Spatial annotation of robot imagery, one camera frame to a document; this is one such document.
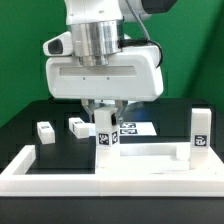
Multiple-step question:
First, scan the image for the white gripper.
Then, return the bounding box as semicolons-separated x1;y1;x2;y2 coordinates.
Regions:
45;45;165;126

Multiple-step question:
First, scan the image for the white desk top panel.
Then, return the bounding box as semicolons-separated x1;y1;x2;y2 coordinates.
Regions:
96;142;213;174

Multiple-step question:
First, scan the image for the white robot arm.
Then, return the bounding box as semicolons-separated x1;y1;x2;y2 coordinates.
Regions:
43;0;177;122

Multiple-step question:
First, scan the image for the marker tag sheet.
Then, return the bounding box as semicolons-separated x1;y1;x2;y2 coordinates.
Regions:
119;122;157;136

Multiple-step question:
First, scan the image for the white U-shaped fence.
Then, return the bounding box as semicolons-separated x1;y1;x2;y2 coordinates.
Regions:
0;145;224;197

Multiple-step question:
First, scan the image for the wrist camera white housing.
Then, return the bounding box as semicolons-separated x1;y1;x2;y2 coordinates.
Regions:
43;31;73;57

